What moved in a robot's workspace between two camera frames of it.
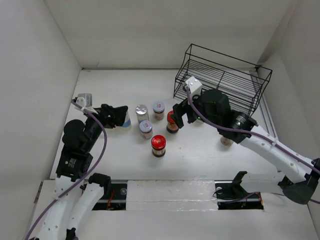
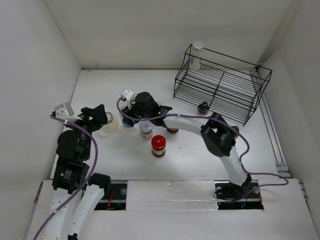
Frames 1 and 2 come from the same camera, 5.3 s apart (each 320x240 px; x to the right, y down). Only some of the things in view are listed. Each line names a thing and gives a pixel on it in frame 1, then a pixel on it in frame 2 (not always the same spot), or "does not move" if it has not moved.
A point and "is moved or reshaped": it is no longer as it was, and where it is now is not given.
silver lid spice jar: (141, 111) is moved or reshaped
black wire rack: (244, 82) does not move
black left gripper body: (111, 120) to (94, 123)
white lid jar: (146, 129) does not move
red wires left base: (108, 204) does not move
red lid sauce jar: (158, 143) does not move
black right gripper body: (181, 108) to (136, 111)
